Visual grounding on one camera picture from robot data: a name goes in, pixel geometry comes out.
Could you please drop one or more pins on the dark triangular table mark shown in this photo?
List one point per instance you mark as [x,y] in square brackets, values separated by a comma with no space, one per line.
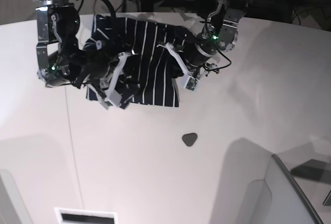
[189,139]

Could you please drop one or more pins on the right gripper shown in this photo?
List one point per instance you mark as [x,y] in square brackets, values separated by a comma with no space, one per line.
[84,68]

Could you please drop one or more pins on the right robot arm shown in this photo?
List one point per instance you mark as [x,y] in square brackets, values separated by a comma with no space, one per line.
[58,22]

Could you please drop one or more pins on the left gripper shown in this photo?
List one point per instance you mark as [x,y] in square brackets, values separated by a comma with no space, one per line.
[194,55]

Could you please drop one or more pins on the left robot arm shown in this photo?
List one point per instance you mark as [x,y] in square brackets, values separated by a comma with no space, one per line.
[218,35]

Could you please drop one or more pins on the navy white striped t-shirt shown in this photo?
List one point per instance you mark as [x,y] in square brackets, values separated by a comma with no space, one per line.
[147,76]

